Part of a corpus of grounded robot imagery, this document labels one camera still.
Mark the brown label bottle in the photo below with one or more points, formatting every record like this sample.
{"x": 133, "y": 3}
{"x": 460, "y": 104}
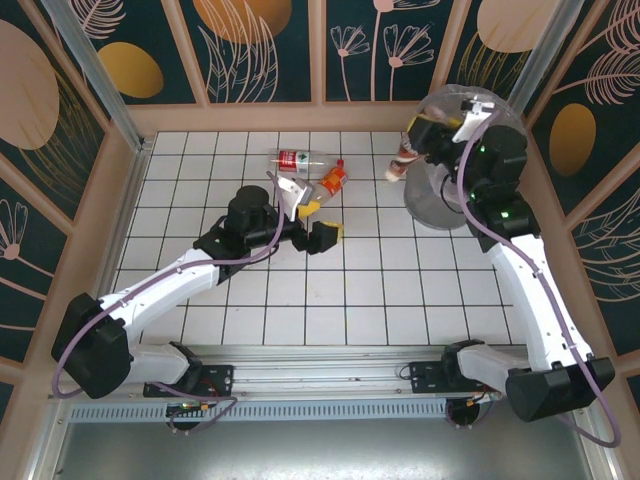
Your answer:
{"x": 402, "y": 160}

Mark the red white label water bottle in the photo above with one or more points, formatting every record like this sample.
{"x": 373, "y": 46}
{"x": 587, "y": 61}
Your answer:
{"x": 295, "y": 160}

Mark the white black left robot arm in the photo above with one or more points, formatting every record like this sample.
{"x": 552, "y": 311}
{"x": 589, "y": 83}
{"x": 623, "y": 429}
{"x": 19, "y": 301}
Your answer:
{"x": 165, "y": 285}

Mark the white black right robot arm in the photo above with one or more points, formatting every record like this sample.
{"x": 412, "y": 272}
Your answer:
{"x": 530, "y": 290}

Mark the clear plastic bin liner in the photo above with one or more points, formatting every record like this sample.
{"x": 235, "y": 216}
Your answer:
{"x": 507, "y": 110}

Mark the metal mesh waste bin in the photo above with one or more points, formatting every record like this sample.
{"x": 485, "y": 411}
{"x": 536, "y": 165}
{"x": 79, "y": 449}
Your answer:
{"x": 425, "y": 205}

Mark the orange label red cap bottle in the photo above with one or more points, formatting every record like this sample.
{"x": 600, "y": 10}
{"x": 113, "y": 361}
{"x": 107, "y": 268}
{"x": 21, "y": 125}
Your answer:
{"x": 332, "y": 181}

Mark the small circuit board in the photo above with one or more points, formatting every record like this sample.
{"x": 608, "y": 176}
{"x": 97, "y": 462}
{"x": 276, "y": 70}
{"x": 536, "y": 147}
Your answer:
{"x": 187, "y": 407}

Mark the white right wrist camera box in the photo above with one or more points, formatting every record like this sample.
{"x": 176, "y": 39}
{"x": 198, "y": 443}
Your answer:
{"x": 472, "y": 125}

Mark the aluminium corner post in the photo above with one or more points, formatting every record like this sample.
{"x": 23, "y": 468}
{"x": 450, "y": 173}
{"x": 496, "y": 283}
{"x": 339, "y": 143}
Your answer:
{"x": 100, "y": 85}
{"x": 537, "y": 55}

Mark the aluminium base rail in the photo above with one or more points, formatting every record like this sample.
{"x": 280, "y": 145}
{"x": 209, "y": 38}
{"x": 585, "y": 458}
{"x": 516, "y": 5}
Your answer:
{"x": 320, "y": 372}

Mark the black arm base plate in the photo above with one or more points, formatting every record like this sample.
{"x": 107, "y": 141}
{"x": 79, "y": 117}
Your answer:
{"x": 220, "y": 375}
{"x": 425, "y": 377}

